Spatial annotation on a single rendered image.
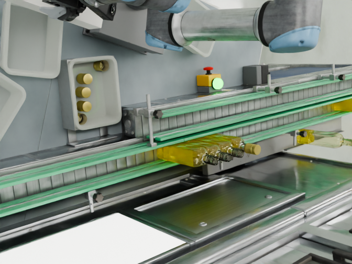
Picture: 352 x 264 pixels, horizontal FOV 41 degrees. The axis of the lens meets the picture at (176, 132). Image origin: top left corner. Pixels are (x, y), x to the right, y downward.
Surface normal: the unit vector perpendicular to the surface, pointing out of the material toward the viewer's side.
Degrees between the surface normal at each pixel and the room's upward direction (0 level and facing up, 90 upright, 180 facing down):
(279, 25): 87
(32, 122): 0
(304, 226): 90
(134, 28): 1
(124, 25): 1
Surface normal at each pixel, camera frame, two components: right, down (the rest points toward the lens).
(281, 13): -0.71, -0.10
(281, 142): 0.65, 0.11
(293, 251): -0.07, -0.98
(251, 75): -0.76, 0.18
